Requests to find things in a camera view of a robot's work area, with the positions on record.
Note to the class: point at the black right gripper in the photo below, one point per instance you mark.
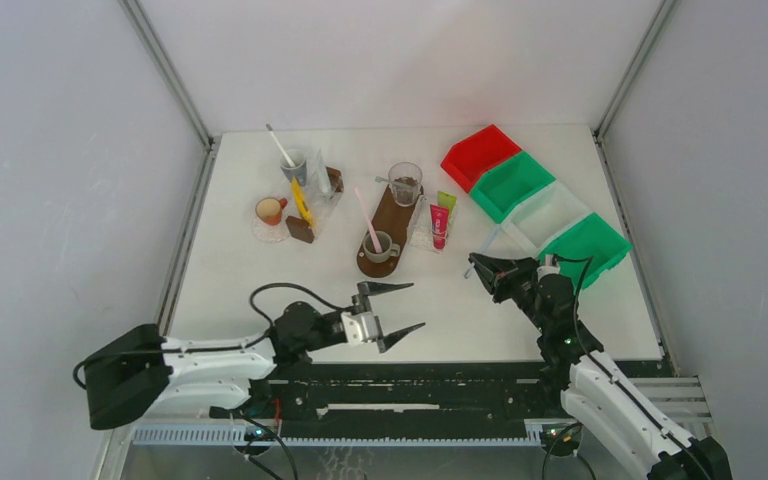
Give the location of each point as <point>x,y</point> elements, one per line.
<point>496,266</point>

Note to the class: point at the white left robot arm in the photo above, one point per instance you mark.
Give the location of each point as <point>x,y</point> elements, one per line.
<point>143,372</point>

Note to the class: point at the white storage bin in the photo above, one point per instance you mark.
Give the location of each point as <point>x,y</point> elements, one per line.
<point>542,217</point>

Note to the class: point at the green toothpaste tube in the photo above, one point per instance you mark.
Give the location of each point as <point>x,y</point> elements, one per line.
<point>447,201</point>

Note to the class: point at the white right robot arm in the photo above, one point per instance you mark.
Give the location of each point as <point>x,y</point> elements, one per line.
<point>587,382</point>

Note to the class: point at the red storage bin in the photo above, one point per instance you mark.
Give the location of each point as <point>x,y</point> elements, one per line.
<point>469,159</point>

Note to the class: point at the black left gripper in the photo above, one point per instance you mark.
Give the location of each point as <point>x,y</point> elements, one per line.
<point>360,302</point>

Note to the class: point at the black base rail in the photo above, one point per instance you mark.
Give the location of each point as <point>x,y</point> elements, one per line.
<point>425,401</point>

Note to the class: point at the green bin with toothpaste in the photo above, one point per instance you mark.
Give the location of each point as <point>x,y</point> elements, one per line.
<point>592,237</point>

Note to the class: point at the orange ceramic cup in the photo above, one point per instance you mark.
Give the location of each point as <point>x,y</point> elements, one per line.
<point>269,210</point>

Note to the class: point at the clear textured acrylic holder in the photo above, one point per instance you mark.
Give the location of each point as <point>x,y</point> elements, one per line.
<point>419,229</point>

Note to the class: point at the clear glass tumbler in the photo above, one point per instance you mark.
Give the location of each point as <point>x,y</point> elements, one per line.
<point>405,183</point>

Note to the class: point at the red toothpaste tube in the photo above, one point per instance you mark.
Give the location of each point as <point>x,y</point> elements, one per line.
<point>439,216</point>

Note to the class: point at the white toothpaste tube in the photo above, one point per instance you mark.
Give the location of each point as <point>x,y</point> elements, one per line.
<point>322,178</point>

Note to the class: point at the green bin with toothbrushes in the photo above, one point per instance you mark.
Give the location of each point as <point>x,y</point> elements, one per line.
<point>499,190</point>

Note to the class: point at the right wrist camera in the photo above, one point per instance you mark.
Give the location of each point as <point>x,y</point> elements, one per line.
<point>547,269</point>

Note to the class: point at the yellow toothpaste tube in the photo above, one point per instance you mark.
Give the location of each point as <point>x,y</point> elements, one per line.
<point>301,204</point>

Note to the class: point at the pink toothbrush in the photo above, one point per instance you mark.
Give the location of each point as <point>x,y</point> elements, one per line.
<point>370,227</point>

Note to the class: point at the grey ceramic cup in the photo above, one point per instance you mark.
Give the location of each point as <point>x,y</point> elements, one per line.
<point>391,250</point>

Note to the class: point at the clear textured oval tray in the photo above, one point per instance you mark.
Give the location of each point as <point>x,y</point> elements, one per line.
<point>269,233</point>

